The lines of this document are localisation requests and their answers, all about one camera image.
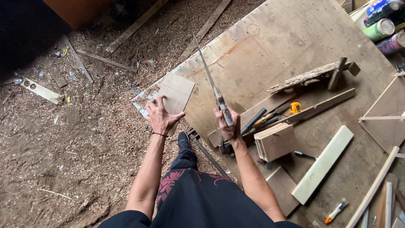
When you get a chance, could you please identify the brown plywood offcut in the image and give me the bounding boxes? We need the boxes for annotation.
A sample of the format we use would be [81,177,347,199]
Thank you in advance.
[265,166,300,218]

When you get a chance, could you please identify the orange wooden cabinet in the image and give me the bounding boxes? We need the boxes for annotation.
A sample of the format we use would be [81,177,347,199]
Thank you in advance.
[42,0,112,31]

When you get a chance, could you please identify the wide wooden floor slat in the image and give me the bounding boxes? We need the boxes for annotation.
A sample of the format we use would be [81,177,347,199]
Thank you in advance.
[180,0,232,58]
[105,0,169,54]

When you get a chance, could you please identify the dark metal hand tool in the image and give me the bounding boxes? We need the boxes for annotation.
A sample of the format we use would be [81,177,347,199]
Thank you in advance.
[257,115,282,129]

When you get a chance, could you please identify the person's left hand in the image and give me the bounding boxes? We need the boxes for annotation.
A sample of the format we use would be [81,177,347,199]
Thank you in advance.
[145,95,186,136]

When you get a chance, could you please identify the stack of small plywood boards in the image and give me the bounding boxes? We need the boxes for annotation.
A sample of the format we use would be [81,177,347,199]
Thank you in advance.
[253,122,298,163]

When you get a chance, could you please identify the person's right hand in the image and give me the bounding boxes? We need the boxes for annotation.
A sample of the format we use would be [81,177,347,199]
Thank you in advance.
[213,107,242,144]

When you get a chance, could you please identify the black trousers with red print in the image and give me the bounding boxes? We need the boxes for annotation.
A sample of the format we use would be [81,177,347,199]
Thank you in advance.
[97,149,302,228]

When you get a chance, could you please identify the chisel with wooden handle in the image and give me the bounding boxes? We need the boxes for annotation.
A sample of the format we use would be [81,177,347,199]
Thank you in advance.
[253,104,291,128]

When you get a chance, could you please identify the metal bench leg frame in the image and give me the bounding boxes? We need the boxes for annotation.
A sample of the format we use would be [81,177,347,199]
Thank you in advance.
[186,128,229,178]

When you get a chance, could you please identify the long pale wooden strip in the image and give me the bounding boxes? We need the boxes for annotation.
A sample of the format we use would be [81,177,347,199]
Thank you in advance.
[345,146,400,228]

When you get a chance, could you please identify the long wooden batten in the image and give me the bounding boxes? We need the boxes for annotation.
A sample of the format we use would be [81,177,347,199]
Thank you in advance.
[207,88,356,148]

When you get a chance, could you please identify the black pen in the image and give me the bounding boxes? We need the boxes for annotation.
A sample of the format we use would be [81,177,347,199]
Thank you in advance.
[294,151,317,161]

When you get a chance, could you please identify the blue spray can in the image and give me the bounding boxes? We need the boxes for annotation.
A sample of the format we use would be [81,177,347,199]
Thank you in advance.
[366,0,393,16]

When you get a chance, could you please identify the black spray can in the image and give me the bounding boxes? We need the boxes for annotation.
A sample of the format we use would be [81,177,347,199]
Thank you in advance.
[363,1,400,28]

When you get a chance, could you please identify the wooden board with round holes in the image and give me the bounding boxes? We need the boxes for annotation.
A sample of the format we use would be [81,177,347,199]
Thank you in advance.
[19,76,62,105]

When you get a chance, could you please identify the hand saw with worn handle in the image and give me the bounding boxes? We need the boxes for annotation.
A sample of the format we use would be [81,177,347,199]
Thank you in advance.
[191,31,235,127]

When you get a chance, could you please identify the short pale wooden strip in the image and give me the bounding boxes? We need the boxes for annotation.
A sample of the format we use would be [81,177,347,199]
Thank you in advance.
[384,181,393,228]

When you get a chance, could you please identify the thin wooden floor slat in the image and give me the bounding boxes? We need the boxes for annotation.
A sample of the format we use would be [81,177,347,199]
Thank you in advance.
[75,48,138,73]
[61,34,94,84]

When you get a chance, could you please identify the green spray can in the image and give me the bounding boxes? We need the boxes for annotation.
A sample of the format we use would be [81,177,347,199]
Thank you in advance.
[363,18,396,42]

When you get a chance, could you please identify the thin plywood piece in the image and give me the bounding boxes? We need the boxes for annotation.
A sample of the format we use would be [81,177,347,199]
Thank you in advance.
[145,72,196,136]

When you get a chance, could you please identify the pale wooden plank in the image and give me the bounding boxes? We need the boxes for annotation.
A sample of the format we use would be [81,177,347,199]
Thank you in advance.
[291,125,354,205]

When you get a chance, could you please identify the black shoe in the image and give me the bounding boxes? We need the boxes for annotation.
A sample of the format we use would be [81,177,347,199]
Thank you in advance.
[177,131,191,151]

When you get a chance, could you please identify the rough bark wood piece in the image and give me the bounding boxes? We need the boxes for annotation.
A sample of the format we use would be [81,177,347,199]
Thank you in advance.
[266,61,352,94]

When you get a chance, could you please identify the black round rasp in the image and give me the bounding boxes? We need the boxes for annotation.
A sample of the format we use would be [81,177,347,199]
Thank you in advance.
[240,108,268,135]

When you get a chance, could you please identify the large plywood panel with frame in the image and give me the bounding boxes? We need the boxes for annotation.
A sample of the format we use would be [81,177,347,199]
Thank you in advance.
[358,72,405,155]

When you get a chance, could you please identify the pink spray can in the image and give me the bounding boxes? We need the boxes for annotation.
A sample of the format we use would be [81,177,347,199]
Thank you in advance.
[375,32,405,56]

